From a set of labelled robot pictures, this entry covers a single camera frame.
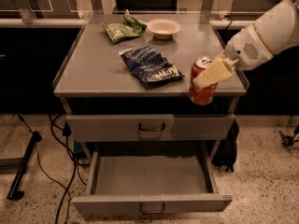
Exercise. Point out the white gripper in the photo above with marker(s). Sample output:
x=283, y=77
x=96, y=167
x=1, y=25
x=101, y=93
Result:
x=247, y=50

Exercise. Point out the red coke can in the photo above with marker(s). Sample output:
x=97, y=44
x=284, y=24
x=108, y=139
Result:
x=206, y=95

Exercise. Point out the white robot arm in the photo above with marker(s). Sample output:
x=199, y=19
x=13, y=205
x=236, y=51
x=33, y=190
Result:
x=275, y=31

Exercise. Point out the closed grey top drawer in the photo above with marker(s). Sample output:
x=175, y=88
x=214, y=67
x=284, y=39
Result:
x=159, y=127

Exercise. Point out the grey drawer cabinet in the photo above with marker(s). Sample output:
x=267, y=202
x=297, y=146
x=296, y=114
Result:
x=95, y=81

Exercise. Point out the open grey middle drawer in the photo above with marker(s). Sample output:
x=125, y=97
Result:
x=150, y=185

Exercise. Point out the white paper bowl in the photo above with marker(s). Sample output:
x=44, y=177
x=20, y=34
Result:
x=163, y=28

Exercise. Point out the blue chip bag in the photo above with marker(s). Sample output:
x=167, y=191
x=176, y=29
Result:
x=150, y=67

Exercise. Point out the green chip bag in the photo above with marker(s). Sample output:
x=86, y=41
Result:
x=130, y=27

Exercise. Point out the black caster wheel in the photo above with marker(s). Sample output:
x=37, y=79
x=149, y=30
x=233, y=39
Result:
x=287, y=140

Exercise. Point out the black floor stand bar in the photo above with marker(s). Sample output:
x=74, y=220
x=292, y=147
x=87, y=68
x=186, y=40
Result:
x=14, y=193

